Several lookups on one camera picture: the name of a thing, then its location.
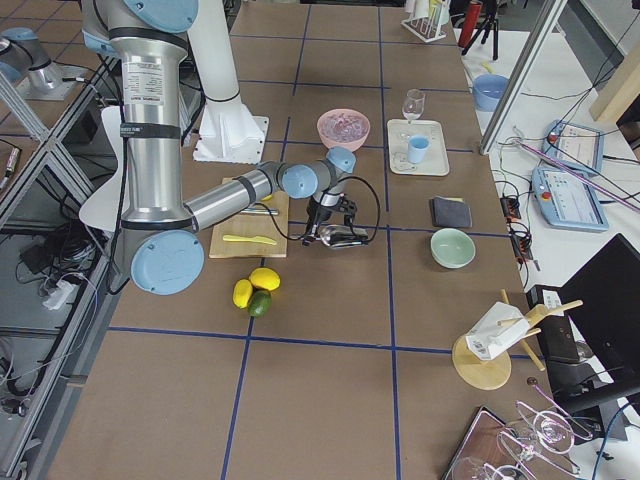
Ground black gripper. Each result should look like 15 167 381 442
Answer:
301 194 357 246

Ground silver metal ice scoop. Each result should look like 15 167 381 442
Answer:
317 224 370 249

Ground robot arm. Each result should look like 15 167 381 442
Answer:
81 1 356 295

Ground pile of clear ice cubes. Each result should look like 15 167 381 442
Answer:
320 113 369 143

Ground light blue cup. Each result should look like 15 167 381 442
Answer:
407 135 430 165

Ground yellow plastic knife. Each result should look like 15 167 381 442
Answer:
222 234 277 246

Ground steel cylinder muddler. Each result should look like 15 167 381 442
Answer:
240 205 280 216

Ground yellow lemon large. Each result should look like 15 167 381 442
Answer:
249 267 281 291

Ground wooden cutting board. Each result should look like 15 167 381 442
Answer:
209 191 289 259

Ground pink bowl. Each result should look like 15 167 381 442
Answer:
316 109 370 152

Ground green lime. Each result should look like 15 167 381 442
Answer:
247 290 272 317

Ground yellow lemon small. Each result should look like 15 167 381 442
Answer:
232 279 254 309

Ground cream bear tray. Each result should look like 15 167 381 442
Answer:
387 119 449 176

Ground green bowl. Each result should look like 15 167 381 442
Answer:
430 228 476 269

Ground grey folded cloth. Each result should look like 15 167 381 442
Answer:
429 197 472 228

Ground clear wine glass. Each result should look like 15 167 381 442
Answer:
398 89 426 141

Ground white carton on stand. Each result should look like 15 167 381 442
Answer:
465 302 529 361

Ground blue basin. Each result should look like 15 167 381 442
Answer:
472 74 509 112

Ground wooden mug tree stand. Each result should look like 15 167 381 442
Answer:
452 289 583 390

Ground blue teach pendant near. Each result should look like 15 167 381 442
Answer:
531 167 609 232

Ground blue teach pendant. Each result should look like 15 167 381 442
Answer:
531 167 609 232
543 120 604 176

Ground red cylinder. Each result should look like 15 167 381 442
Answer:
458 0 483 48

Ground blue teach pendant far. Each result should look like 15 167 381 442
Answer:
543 120 604 176

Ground black tripod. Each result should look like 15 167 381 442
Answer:
461 0 499 60

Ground black monitor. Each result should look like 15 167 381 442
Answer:
527 233 639 413

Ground hanging wine glasses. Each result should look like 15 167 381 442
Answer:
443 377 593 479

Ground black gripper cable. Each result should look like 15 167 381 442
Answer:
259 174 381 246

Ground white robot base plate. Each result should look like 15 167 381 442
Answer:
193 112 269 164

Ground white wire rack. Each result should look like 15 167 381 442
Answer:
401 0 450 43

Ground aluminium frame post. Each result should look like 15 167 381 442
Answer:
479 0 568 155

